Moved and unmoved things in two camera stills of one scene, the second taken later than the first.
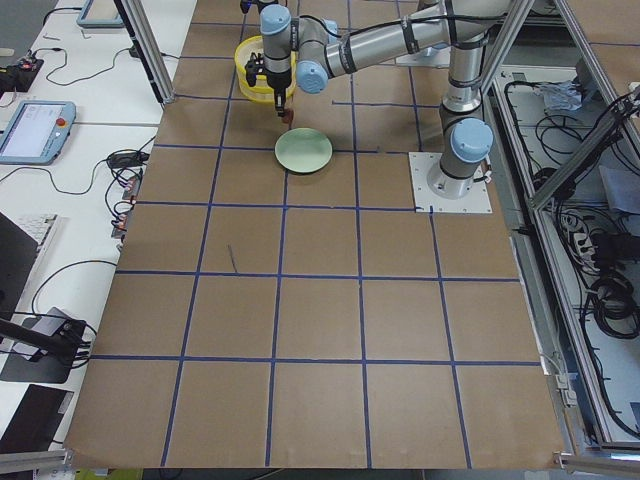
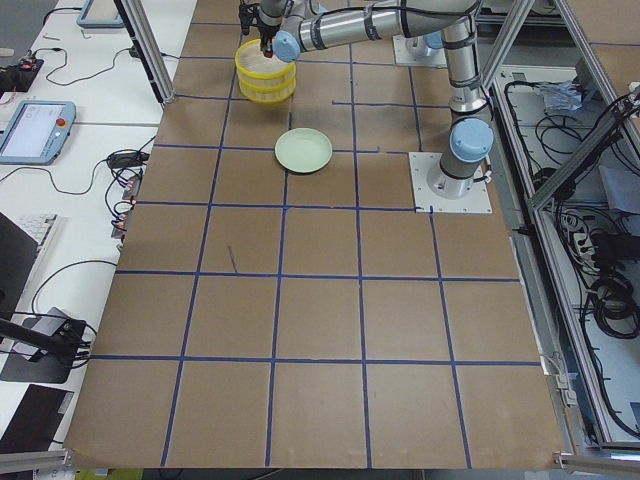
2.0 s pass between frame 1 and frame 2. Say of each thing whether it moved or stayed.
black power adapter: stayed
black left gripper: moved
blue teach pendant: stayed
